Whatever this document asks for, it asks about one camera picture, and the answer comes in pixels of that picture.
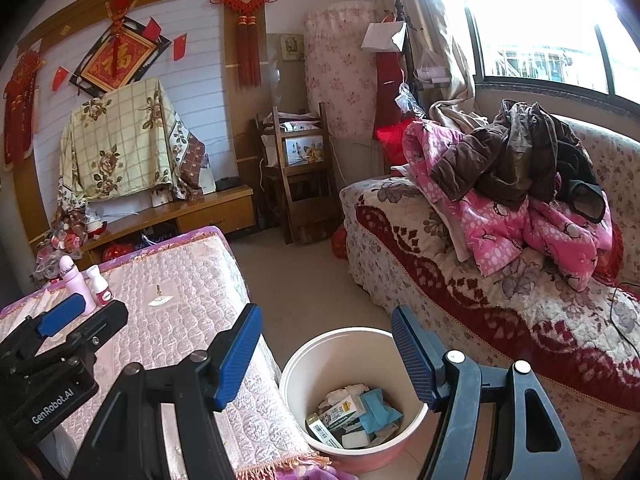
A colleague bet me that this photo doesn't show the white plastic bin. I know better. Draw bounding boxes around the white plastic bin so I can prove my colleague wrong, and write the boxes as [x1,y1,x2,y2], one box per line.
[279,327,431,473]

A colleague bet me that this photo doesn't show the brown jacket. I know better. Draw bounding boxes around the brown jacket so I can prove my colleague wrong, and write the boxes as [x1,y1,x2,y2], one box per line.
[430,100,596,211]

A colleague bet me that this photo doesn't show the black garment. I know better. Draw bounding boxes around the black garment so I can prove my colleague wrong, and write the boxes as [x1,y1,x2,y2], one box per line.
[555,140,608,223]

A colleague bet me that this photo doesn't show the artificial flower bunch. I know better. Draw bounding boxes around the artificial flower bunch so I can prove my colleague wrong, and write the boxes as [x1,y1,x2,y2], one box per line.
[37,205,91,281]

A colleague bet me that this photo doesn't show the red chinese knot decoration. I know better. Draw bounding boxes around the red chinese knot decoration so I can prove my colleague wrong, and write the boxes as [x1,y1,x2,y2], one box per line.
[210,0,278,88]

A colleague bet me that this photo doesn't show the pile of clothes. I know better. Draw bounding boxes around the pile of clothes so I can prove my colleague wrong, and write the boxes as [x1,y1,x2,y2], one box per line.
[402,120,613,291]

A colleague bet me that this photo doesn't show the framed picture on chair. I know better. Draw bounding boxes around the framed picture on chair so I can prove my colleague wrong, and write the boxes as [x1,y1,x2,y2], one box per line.
[285,136,326,166]

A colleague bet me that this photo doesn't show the white foam block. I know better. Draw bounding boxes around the white foam block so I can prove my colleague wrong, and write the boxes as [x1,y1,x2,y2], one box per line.
[341,427,376,450]

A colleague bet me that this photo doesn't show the tall floral covered appliance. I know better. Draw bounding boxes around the tall floral covered appliance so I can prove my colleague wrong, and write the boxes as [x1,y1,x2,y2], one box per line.
[304,1,386,186]

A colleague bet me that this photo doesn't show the yellow floral cloth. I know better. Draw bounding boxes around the yellow floral cloth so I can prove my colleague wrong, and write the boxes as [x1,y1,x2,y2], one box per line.
[57,77,208,211]

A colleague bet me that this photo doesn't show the pink bottle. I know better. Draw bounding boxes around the pink bottle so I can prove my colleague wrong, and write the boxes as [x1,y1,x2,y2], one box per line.
[59,255,97,317]

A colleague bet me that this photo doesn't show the framed red gold picture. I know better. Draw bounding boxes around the framed red gold picture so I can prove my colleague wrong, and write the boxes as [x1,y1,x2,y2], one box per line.
[69,15,173,96]

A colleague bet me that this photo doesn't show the beige curtain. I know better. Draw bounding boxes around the beige curtain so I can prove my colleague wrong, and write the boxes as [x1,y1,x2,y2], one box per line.
[395,0,483,128]

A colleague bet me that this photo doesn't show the green white carton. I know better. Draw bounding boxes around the green white carton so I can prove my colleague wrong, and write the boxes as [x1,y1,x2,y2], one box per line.
[320,395,366,429]

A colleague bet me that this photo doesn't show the floral covered sofa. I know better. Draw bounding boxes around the floral covered sofa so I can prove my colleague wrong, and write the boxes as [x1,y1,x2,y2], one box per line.
[339,115,640,480]

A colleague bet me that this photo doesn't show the white plastic bag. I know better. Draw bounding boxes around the white plastic bag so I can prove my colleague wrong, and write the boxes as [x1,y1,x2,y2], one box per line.
[415,50,451,86]

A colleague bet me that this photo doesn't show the red hanging cloth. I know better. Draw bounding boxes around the red hanging cloth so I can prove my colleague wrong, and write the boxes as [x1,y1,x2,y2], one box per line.
[374,50,416,146]

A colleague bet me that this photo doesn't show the blue packet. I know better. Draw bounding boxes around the blue packet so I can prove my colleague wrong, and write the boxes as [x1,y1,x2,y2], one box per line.
[359,389,403,436]

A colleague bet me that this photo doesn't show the white medicine bottle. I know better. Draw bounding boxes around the white medicine bottle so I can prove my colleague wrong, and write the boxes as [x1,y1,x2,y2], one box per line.
[86,265,115,308]

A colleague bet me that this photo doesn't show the white paper bag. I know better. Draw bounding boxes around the white paper bag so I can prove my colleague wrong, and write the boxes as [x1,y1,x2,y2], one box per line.
[361,21,407,54]

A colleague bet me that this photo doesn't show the small box yellow stripe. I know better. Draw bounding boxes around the small box yellow stripe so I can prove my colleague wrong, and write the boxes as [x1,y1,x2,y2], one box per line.
[305,412,343,448]

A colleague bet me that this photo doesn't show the dark wooden chair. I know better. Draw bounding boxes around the dark wooden chair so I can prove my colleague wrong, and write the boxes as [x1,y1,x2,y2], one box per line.
[250,102,341,244]

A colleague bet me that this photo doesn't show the window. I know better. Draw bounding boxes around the window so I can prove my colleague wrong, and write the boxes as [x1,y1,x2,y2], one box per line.
[465,0,640,107]

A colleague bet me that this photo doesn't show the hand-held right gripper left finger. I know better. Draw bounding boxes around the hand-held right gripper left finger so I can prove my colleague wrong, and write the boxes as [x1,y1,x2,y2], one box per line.
[65,303,263,480]

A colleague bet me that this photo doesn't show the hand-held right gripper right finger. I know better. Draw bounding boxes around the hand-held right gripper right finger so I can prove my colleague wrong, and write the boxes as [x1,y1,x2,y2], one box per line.
[391,305,583,480]

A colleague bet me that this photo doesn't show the red hanging banner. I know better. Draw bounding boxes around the red hanging banner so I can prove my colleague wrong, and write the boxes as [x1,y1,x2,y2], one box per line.
[2,50,43,171]

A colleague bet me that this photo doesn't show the black cable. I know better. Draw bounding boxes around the black cable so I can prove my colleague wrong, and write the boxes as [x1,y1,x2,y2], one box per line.
[607,282,640,346]

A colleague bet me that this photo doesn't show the white packet green print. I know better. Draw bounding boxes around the white packet green print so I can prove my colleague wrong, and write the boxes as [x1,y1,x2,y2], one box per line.
[320,384,368,407]

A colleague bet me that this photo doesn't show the wooden television cabinet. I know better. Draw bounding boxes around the wooden television cabinet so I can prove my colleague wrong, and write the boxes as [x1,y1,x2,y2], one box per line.
[30,184,256,271]

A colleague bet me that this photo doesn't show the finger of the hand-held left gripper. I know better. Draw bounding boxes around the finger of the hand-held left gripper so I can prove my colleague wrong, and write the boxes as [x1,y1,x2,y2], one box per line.
[50,301,129,357]
[0,292,87,367]

